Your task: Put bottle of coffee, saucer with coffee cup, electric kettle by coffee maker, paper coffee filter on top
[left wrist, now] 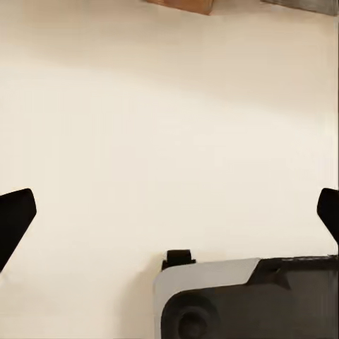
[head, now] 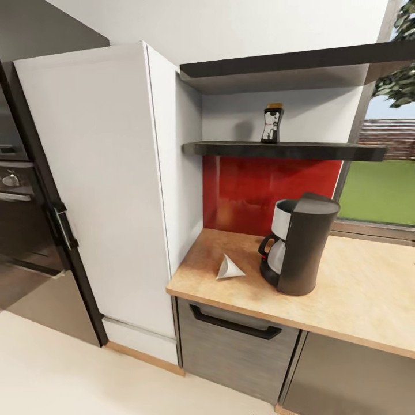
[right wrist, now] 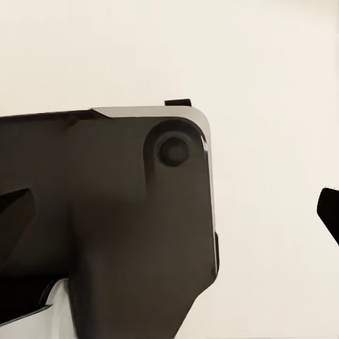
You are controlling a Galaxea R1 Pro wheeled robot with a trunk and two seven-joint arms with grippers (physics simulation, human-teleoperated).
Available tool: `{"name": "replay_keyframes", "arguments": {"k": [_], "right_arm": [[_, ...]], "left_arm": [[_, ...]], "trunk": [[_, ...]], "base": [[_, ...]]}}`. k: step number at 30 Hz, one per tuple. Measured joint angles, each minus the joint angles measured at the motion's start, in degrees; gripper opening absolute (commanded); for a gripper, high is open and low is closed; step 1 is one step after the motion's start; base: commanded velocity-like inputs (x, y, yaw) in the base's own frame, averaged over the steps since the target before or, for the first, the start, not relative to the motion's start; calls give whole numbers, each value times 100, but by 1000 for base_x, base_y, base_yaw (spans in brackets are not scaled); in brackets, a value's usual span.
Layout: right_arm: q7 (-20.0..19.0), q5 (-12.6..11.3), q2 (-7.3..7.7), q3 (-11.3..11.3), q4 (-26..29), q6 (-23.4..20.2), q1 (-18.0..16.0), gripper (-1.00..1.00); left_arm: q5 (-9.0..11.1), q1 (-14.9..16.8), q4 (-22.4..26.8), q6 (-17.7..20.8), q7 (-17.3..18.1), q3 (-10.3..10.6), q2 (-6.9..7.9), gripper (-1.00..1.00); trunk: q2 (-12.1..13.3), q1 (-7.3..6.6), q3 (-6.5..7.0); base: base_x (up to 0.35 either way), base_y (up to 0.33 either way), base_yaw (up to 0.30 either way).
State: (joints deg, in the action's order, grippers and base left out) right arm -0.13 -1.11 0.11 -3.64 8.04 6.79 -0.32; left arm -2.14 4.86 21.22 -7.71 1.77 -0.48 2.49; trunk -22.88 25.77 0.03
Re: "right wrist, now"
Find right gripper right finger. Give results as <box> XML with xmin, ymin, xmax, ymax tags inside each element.
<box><xmin>316</xmin><ymin>187</ymin><xmax>339</xmax><ymax>245</ymax></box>

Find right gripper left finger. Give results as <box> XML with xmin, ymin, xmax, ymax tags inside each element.
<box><xmin>0</xmin><ymin>188</ymin><xmax>37</xmax><ymax>273</ymax></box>

